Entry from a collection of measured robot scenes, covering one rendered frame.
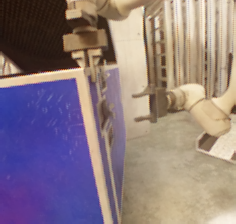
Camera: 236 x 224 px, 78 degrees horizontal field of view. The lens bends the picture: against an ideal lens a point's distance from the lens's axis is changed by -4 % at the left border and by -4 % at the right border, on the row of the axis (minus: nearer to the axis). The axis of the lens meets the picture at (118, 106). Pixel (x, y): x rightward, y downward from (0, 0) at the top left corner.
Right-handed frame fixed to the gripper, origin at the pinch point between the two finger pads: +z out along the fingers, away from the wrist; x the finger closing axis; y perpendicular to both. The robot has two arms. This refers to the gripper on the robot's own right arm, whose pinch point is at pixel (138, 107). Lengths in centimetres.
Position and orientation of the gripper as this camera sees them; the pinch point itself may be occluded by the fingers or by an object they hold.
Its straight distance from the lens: 64.2
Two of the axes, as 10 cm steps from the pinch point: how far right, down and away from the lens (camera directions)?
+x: 1.2, 9.6, 2.6
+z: -9.0, 2.1, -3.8
